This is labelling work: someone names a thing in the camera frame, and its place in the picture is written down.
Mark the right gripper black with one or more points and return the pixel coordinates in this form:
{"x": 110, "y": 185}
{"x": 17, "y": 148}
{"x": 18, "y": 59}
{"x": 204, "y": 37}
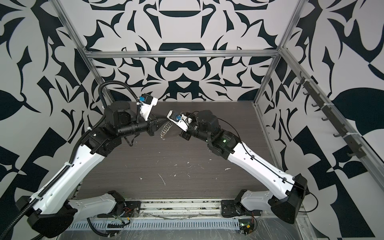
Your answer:
{"x": 187, "y": 135}

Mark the wall hook rail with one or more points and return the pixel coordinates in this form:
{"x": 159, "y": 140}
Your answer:
{"x": 334, "y": 116}

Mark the small circuit board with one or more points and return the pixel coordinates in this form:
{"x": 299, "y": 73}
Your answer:
{"x": 247, "y": 226}

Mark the white slotted cable duct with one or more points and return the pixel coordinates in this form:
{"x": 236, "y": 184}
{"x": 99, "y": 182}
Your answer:
{"x": 176, "y": 224}

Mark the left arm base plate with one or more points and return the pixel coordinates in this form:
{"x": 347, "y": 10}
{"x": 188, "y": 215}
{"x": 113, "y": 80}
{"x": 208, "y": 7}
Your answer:
{"x": 129, "y": 209}

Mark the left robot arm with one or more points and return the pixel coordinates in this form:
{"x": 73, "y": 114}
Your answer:
{"x": 49, "y": 210}

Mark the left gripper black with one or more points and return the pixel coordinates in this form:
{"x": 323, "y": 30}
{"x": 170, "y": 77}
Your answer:
{"x": 152, "y": 124}

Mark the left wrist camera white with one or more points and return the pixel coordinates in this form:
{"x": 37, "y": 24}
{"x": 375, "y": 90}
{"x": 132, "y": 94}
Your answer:
{"x": 147, "y": 102}

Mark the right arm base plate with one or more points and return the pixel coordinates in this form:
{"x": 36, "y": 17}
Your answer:
{"x": 233, "y": 208}

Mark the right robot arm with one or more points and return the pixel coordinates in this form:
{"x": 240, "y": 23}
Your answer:
{"x": 288, "y": 192}

